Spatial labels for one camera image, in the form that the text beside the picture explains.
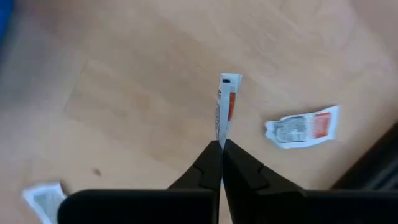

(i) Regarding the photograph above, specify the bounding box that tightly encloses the white grey-print packet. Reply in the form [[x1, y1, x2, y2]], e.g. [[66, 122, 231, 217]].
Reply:
[[22, 182, 68, 224]]

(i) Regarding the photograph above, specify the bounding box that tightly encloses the white orange-print packet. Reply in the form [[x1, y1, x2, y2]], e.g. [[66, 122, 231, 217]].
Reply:
[[264, 105, 340, 150], [216, 73, 243, 149]]

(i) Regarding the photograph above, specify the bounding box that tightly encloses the blue plastic basket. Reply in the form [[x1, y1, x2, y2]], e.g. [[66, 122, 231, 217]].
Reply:
[[0, 0, 16, 43]]

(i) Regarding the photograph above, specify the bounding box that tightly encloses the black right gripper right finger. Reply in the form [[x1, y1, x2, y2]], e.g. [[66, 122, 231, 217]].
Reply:
[[223, 138, 398, 224]]

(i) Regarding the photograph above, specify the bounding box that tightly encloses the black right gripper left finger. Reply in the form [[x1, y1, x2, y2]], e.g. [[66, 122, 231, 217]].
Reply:
[[57, 139, 223, 224]]

